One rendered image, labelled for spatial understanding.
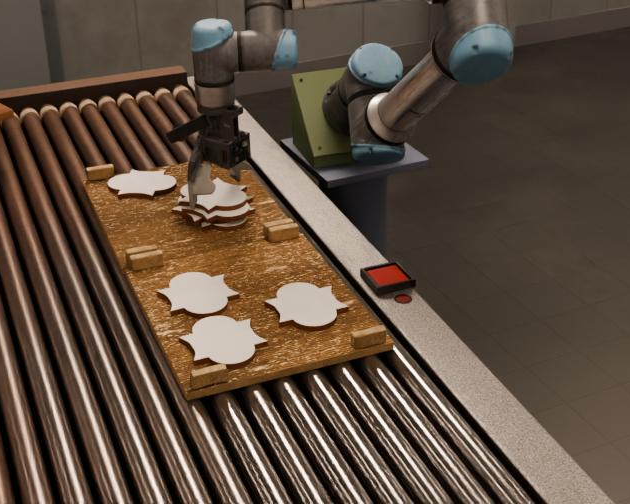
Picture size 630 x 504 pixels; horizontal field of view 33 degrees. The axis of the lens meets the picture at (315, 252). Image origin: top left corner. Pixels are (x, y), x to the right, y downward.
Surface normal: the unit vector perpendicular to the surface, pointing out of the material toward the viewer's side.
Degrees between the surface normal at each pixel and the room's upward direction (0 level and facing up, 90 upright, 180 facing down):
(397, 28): 90
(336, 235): 0
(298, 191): 0
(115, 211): 0
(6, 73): 90
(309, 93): 43
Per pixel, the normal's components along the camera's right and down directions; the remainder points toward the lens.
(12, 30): 0.43, 0.44
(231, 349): -0.01, -0.87
